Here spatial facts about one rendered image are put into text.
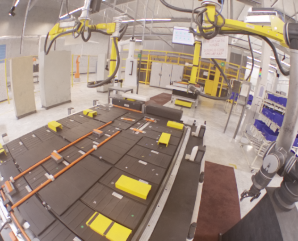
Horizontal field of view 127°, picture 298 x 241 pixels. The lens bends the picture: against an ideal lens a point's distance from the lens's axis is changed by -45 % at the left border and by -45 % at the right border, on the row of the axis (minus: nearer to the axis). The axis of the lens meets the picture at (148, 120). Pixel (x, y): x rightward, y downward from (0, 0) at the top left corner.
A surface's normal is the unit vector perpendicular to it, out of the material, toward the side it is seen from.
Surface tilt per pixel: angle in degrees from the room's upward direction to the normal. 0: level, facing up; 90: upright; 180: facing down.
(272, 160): 90
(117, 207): 0
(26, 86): 90
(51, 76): 90
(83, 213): 0
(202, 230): 0
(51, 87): 90
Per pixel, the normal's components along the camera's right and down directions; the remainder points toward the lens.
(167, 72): -0.39, 0.32
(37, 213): 0.11, -0.91
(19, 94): 0.92, 0.25
